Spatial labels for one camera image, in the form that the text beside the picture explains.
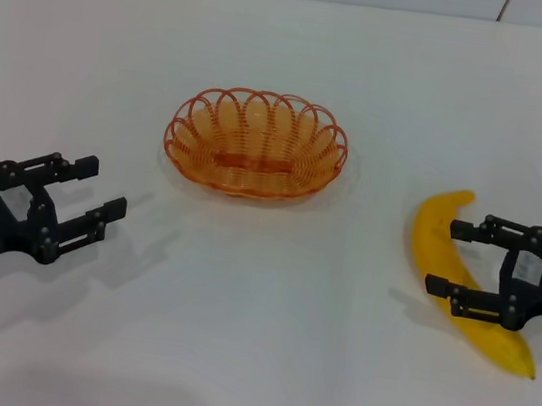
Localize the yellow banana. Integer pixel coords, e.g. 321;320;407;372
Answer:
393;182;542;381

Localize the orange wire basket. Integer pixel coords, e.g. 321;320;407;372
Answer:
156;76;357;209

